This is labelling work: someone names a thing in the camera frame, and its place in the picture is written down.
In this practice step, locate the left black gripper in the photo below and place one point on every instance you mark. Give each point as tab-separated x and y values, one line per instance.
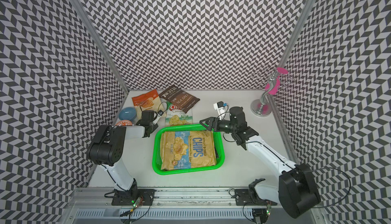
155	127

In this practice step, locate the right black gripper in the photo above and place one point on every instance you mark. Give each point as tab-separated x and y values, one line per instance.
212	120

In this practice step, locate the orange white chips bag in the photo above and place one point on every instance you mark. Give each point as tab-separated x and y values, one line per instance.
148	101

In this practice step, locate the brown kettle chips bag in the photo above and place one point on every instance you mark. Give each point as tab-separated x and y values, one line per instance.
179	98

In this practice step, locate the yellow blue chips bag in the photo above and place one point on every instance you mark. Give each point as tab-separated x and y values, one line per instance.
184	150

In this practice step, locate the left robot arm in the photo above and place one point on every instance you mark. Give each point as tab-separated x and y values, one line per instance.
107	146

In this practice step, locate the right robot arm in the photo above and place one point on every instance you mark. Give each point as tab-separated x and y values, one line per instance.
296	192

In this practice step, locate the blue bowl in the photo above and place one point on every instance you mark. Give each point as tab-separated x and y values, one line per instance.
128	113

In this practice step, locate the green white Chuba bag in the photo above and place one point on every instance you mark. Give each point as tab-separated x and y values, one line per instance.
176	117

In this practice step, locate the silver pink mug tree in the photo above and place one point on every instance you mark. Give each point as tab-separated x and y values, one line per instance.
262	106

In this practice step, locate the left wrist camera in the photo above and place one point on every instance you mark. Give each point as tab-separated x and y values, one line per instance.
160	113

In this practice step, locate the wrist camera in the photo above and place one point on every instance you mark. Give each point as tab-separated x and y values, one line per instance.
222	109
160	113

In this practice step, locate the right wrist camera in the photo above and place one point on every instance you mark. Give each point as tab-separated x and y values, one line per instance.
222	109

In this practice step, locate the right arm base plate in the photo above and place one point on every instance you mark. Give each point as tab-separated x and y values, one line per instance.
246	196

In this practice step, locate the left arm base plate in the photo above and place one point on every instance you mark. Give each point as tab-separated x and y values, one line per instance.
125	198

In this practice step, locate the aluminium front rail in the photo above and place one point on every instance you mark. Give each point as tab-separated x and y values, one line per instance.
165	197

